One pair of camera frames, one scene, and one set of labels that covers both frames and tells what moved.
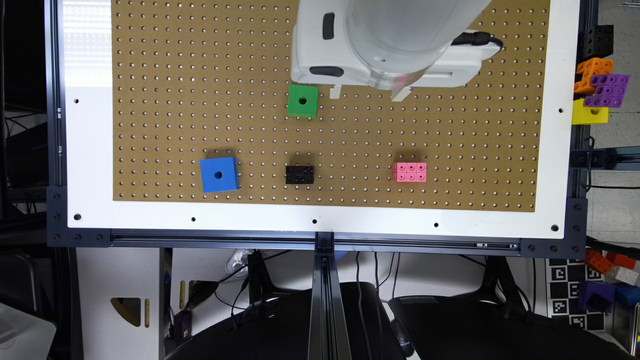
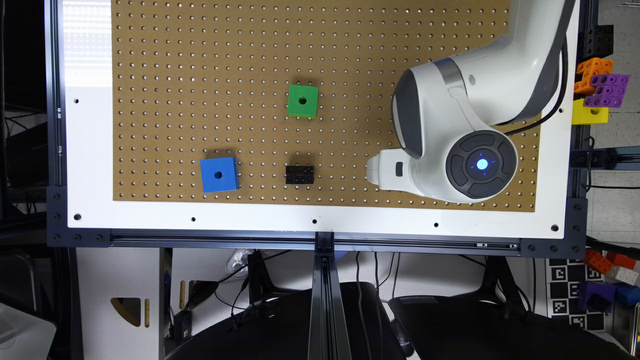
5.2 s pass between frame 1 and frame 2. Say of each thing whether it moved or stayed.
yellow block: stayed
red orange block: stayed
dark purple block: stayed
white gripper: moved
